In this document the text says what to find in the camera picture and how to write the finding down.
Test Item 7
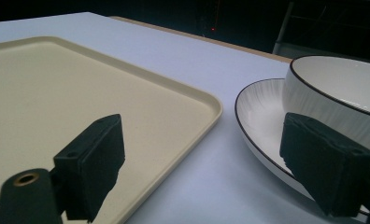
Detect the white plate with black rim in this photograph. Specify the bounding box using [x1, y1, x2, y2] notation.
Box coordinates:
[235, 77, 370, 217]

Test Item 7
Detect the white bowl with black rim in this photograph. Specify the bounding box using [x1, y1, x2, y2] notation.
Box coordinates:
[281, 55, 370, 174]

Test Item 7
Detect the beige plastic tray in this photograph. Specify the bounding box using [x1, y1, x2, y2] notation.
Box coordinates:
[0, 35, 223, 224]

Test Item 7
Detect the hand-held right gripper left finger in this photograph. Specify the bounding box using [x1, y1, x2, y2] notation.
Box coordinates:
[52, 113, 126, 223]

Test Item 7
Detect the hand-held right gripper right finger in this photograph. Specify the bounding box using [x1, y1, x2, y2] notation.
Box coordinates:
[278, 112, 370, 218]

